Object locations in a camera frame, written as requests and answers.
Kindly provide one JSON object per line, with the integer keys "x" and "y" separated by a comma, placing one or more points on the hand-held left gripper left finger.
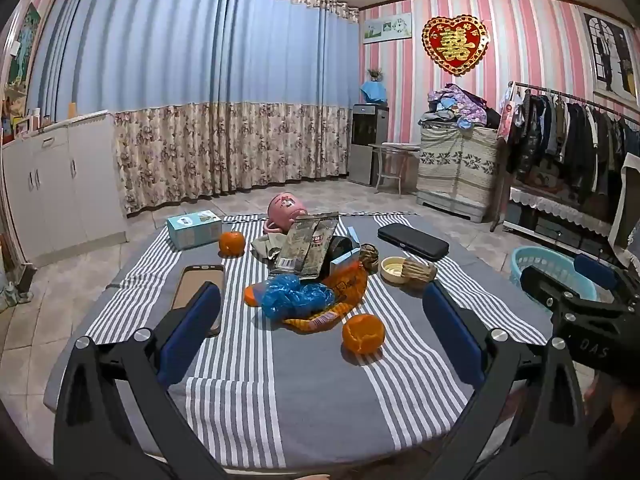
{"x": 192, "y": 330}

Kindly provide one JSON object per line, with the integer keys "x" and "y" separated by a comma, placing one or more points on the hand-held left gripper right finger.
{"x": 452, "y": 330}

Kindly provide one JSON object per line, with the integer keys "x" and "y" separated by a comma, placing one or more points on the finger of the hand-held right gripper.
{"x": 550, "y": 290}
{"x": 595, "y": 269}

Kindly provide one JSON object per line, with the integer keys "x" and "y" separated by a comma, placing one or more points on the light blue plastic basket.
{"x": 562, "y": 272}

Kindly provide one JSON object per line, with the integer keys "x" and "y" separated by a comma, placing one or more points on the cream round bowl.
{"x": 392, "y": 272}

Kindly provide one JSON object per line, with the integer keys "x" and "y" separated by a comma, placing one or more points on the peeled orange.
{"x": 364, "y": 335}

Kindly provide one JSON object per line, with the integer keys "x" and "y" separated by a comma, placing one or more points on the whole orange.
{"x": 231, "y": 243}

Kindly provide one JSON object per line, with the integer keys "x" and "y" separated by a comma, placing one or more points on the blue plastic bag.
{"x": 295, "y": 297}

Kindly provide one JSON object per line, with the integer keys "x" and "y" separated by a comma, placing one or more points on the orange snack bag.
{"x": 345, "y": 287}

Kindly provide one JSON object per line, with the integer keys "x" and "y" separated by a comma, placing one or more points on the small light blue box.
{"x": 342, "y": 262}

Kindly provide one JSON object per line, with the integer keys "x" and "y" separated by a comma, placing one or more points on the dark snack packet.
{"x": 322, "y": 240}
{"x": 292, "y": 247}

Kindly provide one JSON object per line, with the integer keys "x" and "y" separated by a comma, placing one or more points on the black roll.
{"x": 344, "y": 245}

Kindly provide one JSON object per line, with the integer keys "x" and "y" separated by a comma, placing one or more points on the person's right hand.
{"x": 620, "y": 410}

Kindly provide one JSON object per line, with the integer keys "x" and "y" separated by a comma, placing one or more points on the brown phone case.
{"x": 192, "y": 285}

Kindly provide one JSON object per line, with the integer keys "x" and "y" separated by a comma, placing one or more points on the low cabinet with lace cloth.
{"x": 560, "y": 210}

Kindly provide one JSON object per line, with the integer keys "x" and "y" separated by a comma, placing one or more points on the dark board with white edge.
{"x": 631, "y": 210}

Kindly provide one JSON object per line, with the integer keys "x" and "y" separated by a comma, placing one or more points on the teal tissue box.
{"x": 195, "y": 235}

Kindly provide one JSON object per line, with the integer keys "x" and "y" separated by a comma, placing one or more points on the black zip case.
{"x": 412, "y": 241}

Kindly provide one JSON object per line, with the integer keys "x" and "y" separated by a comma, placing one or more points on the row of hanging clothes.
{"x": 570, "y": 145}

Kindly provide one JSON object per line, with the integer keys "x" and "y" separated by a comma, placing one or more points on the grey white striped blanket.
{"x": 300, "y": 400}

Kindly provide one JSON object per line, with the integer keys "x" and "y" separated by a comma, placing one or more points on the pink piggy bank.
{"x": 285, "y": 208}

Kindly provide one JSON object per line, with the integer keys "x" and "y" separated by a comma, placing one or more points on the cloth covered chest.
{"x": 455, "y": 170}

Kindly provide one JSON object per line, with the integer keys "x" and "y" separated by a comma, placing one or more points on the pink hanging bag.
{"x": 507, "y": 120}

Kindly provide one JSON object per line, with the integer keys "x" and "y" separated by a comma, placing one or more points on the metal clothes rack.
{"x": 550, "y": 91}

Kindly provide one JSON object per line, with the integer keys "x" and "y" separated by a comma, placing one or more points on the small metal stool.
{"x": 395, "y": 147}

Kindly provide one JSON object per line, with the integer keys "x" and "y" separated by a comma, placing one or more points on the white cabinet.
{"x": 60, "y": 185}

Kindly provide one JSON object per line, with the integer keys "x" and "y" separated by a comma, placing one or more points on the grey water dispenser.
{"x": 367, "y": 150}

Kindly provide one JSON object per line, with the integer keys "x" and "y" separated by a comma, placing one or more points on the pile of clothes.
{"x": 460, "y": 105}

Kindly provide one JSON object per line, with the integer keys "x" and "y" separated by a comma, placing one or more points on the framed couple photo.
{"x": 607, "y": 55}

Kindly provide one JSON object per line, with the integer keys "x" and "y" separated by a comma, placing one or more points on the blue cloth cover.
{"x": 374, "y": 92}

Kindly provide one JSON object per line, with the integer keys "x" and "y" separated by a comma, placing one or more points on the small potted plant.
{"x": 375, "y": 75}

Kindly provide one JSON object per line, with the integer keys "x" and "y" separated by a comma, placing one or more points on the blue floral curtain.
{"x": 200, "y": 60}

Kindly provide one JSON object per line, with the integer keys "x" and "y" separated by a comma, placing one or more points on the red heart wall decoration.
{"x": 455, "y": 45}

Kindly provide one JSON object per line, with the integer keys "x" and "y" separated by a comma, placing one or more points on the small picture frame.
{"x": 21, "y": 126}

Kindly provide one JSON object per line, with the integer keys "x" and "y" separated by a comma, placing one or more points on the landscape wall picture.
{"x": 387, "y": 27}

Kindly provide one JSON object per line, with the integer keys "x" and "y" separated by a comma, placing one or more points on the colourful wall poster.
{"x": 22, "y": 50}

